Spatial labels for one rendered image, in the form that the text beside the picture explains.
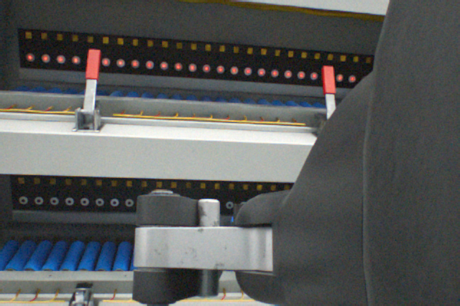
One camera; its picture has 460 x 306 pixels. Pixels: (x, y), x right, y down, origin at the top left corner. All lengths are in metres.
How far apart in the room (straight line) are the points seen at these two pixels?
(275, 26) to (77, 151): 0.38
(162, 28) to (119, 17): 0.07
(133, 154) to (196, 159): 0.07
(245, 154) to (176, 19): 0.30
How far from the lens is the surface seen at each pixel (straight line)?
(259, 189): 0.59
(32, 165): 0.45
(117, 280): 0.48
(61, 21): 0.67
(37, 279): 0.50
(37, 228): 0.61
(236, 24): 0.66
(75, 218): 0.61
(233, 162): 0.43
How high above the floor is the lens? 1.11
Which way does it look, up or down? 1 degrees up
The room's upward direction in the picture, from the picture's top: 2 degrees clockwise
